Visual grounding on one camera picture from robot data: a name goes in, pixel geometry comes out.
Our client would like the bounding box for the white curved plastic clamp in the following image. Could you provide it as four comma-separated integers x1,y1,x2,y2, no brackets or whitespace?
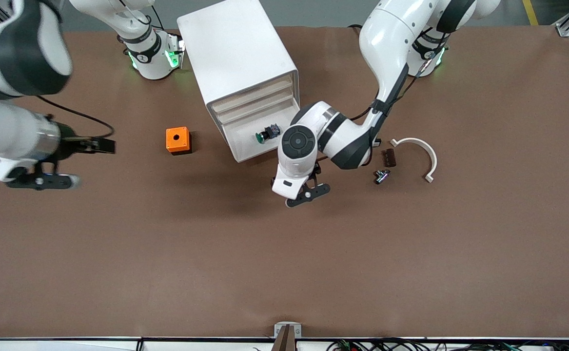
390,137,438,183

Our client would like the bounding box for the white drawer cabinet housing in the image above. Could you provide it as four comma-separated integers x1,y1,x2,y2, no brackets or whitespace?
177,0,301,142

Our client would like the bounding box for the white plastic drawer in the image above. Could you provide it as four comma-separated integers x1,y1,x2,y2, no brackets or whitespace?
220,95,315,164
210,76,296,115
214,87,296,125

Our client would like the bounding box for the green push button switch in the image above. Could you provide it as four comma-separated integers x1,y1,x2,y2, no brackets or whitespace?
255,123,281,144

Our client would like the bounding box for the brown table cover sheet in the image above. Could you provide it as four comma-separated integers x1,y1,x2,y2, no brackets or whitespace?
0,24,569,340

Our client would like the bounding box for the grey camera post bracket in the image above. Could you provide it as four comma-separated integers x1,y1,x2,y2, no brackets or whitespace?
273,322,303,351

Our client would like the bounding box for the orange button box with hole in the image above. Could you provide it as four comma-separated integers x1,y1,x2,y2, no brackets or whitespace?
166,126,193,156

